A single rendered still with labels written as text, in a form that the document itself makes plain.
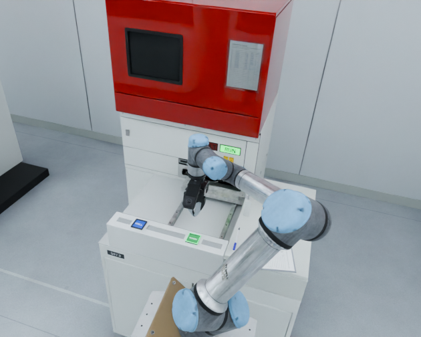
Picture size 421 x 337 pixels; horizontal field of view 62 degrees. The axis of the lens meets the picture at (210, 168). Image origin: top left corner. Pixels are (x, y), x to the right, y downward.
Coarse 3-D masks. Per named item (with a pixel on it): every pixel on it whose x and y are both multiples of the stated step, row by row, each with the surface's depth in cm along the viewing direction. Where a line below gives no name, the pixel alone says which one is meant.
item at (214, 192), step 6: (210, 186) 200; (204, 192) 195; (210, 192) 195; (216, 192) 195; (222, 192) 196; (228, 192) 196; (234, 192) 196; (240, 192) 197; (216, 198) 194; (222, 198) 193; (228, 198) 192; (234, 198) 192; (240, 204) 191
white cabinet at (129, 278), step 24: (120, 264) 170; (144, 264) 165; (168, 264) 159; (120, 288) 181; (144, 288) 174; (120, 312) 193; (264, 312) 157; (288, 312) 152; (264, 336) 166; (288, 336) 161
